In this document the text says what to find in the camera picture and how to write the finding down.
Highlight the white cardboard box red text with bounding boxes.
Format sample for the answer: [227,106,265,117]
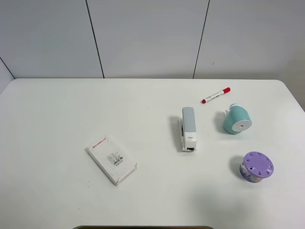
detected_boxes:
[85,135,138,186]

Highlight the white grey stapler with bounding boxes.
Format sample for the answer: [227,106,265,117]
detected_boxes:
[178,107,197,152]

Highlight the purple lidded air freshener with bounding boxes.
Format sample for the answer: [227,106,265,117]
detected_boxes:
[239,152,274,183]

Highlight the teal pencil sharpener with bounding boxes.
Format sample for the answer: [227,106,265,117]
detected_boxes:
[224,104,252,135]

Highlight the red whiteboard marker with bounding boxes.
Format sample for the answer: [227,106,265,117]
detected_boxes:
[201,87,231,104]

